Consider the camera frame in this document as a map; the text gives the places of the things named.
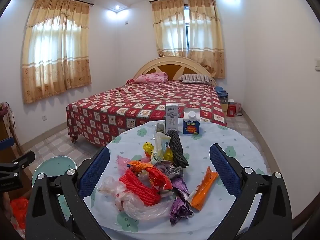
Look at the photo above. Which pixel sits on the wide beige window curtain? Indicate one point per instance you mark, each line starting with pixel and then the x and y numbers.
pixel 55 52

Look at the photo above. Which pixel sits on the yellow sponge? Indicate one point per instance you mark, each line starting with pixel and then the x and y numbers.
pixel 168 155

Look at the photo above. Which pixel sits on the teal metal basin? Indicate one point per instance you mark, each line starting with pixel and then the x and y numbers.
pixel 55 163

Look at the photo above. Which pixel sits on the long beige curtain panel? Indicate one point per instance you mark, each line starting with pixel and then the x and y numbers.
pixel 205 37

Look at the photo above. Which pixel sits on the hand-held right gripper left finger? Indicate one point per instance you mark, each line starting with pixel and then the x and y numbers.
pixel 97 172

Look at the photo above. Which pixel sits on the cardboard box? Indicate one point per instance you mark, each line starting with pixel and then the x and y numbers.
pixel 224 107

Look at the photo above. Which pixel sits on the red bag on floor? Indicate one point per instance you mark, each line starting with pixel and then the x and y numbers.
pixel 19 212

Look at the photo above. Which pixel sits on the striped pillow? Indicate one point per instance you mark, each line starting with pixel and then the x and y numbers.
pixel 195 78

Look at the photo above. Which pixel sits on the yellow plastic bag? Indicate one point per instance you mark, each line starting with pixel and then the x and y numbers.
pixel 148 148

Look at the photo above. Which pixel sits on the red plastic bag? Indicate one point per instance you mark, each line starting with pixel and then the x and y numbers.
pixel 157 176

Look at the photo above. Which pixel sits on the white yellow tissue packet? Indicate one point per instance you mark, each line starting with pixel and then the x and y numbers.
pixel 158 146

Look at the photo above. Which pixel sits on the bed with red patterned cover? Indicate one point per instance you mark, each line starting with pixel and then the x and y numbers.
pixel 140 105

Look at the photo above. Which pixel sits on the brown wooden cabinet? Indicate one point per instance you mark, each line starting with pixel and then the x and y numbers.
pixel 8 130

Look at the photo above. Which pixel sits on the pink pillow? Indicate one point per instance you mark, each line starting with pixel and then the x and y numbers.
pixel 151 77

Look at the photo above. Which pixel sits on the grey milk carton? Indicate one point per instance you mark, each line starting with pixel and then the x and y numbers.
pixel 172 117

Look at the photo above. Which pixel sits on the purple foil wrapper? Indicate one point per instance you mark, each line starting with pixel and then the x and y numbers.
pixel 180 205

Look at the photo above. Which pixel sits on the narrow beige curtain panel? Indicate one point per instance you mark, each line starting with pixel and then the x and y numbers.
pixel 168 30

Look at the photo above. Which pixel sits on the clear plastic bag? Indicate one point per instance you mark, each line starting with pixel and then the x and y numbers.
pixel 140 210

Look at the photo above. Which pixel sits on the orange snack wrapper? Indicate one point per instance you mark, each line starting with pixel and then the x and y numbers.
pixel 202 190

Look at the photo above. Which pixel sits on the pink kettle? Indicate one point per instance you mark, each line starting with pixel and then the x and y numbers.
pixel 238 107

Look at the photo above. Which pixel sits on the small dark snack packet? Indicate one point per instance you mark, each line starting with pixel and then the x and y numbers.
pixel 160 127

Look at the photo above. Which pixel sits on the patterned wrapper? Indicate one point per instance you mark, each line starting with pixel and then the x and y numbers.
pixel 170 170

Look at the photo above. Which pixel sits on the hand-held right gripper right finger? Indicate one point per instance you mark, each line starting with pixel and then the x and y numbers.
pixel 225 170

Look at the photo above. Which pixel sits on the small red box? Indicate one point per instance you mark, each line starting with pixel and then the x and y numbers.
pixel 231 110

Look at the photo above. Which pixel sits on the bright ceiling light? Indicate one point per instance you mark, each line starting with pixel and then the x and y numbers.
pixel 117 6

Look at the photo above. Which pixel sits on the stack of blue cloths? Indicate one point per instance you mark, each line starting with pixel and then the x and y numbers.
pixel 221 91

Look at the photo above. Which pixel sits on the cream wooden headboard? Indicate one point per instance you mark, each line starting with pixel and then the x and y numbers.
pixel 172 66

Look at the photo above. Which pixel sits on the wall switch plate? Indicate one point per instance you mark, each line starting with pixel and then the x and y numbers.
pixel 317 64

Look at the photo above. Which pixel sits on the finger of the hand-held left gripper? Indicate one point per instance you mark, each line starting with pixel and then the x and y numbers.
pixel 22 160
pixel 5 143

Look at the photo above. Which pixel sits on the blue drink carton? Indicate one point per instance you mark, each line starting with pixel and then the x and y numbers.
pixel 192 126

